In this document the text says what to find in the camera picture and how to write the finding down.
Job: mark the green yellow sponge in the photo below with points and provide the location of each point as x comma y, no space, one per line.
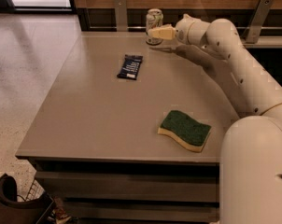
186,131

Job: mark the grey drawer cabinet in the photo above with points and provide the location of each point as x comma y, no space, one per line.
95,143

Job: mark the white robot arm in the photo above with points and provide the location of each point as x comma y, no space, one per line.
250,183

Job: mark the dark blue snack bar wrapper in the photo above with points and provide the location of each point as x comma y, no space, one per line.
130,67

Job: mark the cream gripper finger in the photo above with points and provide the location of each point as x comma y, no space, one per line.
167,32

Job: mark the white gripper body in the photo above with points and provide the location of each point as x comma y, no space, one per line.
182,32

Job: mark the grey metal bracket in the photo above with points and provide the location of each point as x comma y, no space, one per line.
253,30
120,7

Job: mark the white green 7up can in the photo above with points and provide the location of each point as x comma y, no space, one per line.
153,19

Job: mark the left grey metal bracket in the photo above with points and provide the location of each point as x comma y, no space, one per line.
120,7

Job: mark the wire basket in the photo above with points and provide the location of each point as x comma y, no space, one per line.
34,192

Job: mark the right grey metal bracket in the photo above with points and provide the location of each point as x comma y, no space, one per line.
253,30

